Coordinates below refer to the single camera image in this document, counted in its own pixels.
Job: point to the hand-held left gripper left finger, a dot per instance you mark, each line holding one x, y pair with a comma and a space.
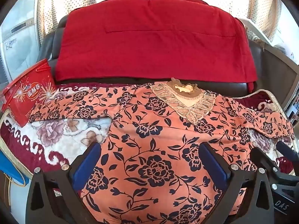
87, 162

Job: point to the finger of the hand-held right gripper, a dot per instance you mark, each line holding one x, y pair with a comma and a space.
287, 151
266, 162

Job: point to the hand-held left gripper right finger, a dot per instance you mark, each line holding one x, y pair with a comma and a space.
213, 165

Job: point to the orange floral shirt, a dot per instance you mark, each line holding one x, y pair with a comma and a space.
163, 142

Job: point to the maroon cream floral plush blanket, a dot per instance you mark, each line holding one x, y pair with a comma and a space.
58, 130

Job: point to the blue bag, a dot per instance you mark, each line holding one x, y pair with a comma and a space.
9, 168

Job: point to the dark leather sofa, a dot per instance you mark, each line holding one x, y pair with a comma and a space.
273, 70

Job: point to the red snack box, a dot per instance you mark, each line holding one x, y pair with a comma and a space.
30, 93

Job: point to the white shelf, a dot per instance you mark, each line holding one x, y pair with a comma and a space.
254, 28

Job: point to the red quilt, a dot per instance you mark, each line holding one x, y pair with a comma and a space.
151, 39

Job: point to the white appliance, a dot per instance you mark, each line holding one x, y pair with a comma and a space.
16, 39

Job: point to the dotted cream curtain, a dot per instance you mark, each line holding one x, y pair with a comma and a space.
264, 9
51, 4

